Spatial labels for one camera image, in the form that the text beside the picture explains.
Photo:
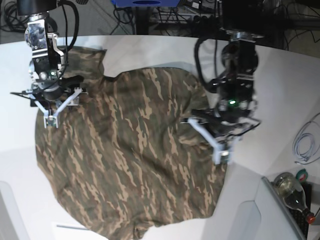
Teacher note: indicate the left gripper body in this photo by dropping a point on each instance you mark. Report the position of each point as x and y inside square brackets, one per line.
[232, 127]

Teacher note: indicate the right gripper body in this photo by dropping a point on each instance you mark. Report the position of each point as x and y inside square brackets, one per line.
[47, 92]

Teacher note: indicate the camouflage t-shirt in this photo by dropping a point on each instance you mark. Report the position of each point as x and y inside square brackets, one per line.
[122, 161]

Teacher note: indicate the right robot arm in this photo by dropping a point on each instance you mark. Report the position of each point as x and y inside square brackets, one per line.
[49, 62]

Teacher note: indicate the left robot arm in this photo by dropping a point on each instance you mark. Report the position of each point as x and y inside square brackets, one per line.
[234, 87]

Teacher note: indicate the clear plastic bottle red cap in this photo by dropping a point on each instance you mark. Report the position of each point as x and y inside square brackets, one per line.
[293, 195]

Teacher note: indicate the green tape roll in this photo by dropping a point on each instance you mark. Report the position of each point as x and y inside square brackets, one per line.
[302, 175]

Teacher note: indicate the blue bin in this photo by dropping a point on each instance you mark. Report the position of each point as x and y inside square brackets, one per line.
[146, 3]

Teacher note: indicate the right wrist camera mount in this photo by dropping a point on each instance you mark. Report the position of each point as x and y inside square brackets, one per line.
[50, 114]

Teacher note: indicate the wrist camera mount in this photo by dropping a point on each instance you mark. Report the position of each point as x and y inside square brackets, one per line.
[50, 114]
[223, 149]

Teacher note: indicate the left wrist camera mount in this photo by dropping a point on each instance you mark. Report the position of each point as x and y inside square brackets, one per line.
[223, 149]

